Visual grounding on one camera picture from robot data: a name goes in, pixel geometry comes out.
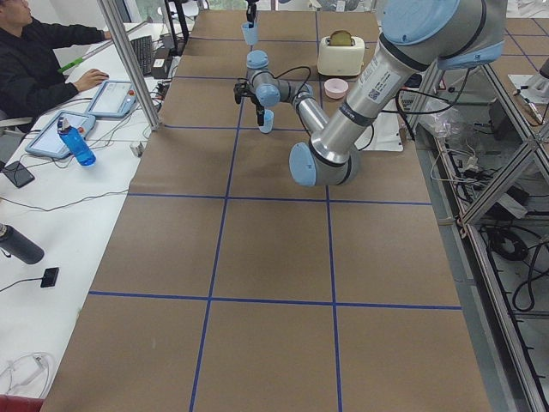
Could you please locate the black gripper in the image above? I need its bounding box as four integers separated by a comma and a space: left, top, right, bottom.
233, 78, 265, 126
246, 0, 257, 29

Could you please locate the light blue cup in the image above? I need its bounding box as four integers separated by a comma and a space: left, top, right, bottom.
258, 109, 275, 134
241, 22, 258, 45

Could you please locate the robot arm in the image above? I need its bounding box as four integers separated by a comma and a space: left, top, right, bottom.
233, 0, 507, 186

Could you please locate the person's right hand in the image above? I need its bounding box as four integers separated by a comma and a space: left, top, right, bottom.
74, 69, 109, 92

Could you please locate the pink bowl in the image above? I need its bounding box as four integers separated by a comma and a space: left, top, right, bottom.
323, 78, 349, 100

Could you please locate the cream toaster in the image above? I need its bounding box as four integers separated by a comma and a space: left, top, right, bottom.
317, 36, 365, 77

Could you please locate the toast slice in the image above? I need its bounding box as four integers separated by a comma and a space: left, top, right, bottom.
328, 30, 353, 47

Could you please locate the black keyboard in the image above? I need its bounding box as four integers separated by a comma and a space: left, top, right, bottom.
130, 35, 154, 76

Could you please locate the teach pendant far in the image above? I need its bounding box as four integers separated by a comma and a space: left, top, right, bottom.
86, 80, 136, 118

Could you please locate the teach pendant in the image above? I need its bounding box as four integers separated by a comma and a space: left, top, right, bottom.
24, 110, 97, 161
86, 80, 136, 118

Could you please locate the blue water bottle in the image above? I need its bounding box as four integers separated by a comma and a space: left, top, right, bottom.
57, 116, 96, 167

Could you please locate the clear plastic bag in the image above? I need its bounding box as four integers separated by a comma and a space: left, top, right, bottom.
419, 108, 465, 139

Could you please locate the teach pendant near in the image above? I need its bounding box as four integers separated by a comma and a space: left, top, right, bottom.
24, 110, 97, 161

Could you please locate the person in black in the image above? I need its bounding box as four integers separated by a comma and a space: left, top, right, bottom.
1, 1, 111, 121

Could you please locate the black smartphone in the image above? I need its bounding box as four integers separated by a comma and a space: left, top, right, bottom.
2, 161, 35, 188

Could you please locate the dark thermos bottle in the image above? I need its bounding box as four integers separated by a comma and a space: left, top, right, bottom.
1, 224, 45, 264

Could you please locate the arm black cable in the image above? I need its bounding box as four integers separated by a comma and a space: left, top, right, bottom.
269, 65, 317, 104

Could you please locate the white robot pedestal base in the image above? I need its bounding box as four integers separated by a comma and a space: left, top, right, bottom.
354, 125, 403, 152

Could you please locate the aluminium frame post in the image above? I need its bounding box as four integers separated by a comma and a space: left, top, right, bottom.
97, 0, 160, 131

